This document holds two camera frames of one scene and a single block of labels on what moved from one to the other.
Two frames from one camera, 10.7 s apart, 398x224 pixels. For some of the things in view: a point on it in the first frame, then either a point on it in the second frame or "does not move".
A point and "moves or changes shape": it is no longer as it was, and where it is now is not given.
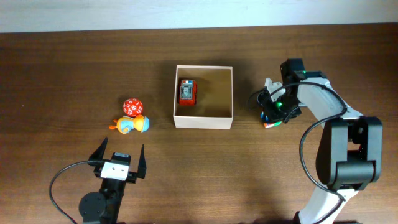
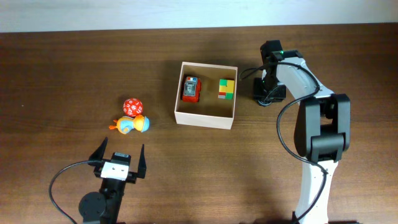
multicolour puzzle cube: (266, 123) → (226, 89)
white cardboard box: (213, 108) moves or changes shape
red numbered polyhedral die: (132, 107) does not move
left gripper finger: (96, 158) does not move
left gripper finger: (142, 167) does not move
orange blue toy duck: (125, 124) does not move
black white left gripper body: (130, 177) does not move
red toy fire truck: (188, 89) moves or changes shape
